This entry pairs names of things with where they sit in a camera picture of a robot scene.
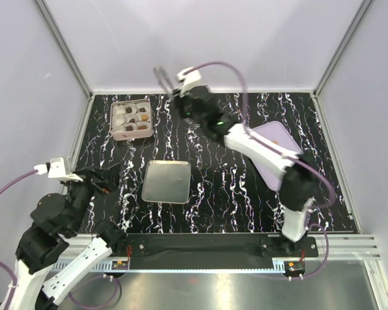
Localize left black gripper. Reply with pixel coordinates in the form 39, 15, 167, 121
65, 162, 122, 234

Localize metal tongs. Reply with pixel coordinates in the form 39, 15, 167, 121
153, 66, 175, 98

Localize silver metal box lid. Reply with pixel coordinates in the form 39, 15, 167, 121
141, 160, 191, 204

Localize pink chocolate box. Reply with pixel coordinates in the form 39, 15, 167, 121
109, 98, 153, 141

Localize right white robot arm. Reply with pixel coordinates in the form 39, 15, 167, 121
172, 85, 317, 256

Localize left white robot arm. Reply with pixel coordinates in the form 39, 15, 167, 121
0, 158, 132, 309

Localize lavender plastic tray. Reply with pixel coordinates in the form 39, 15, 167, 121
252, 121, 303, 191

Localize left orange connector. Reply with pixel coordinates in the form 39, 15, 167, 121
112, 260, 129, 270

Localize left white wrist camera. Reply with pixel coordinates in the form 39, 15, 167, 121
34, 157, 83, 182

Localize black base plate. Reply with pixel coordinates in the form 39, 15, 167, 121
127, 232, 319, 260

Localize white cable duct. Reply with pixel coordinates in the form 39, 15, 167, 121
83, 256, 287, 274

